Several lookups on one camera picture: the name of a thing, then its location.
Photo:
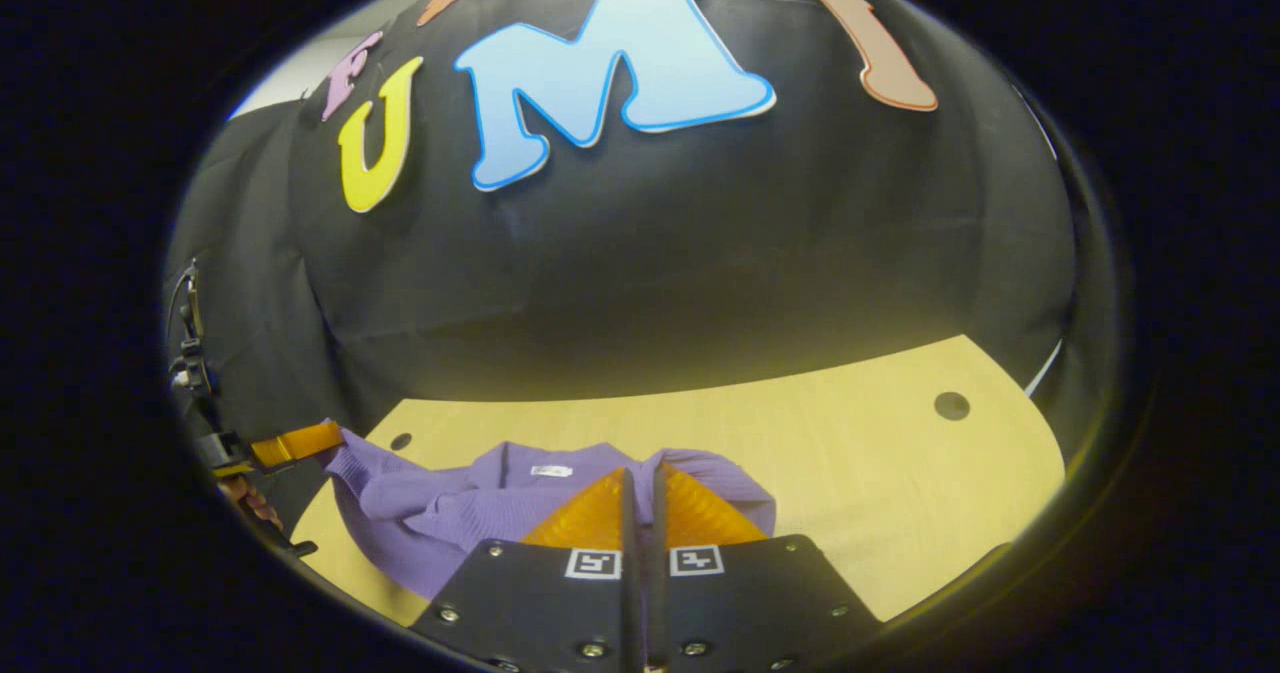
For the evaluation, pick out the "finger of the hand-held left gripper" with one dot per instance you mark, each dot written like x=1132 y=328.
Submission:
x=295 y=445

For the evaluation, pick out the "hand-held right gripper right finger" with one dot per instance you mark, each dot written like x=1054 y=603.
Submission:
x=655 y=603

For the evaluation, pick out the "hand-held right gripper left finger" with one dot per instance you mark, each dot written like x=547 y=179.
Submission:
x=628 y=593

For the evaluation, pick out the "purple buttoned garment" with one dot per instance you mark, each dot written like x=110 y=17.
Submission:
x=430 y=523

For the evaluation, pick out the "black backdrop cloth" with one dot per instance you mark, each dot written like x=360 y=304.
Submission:
x=700 y=253

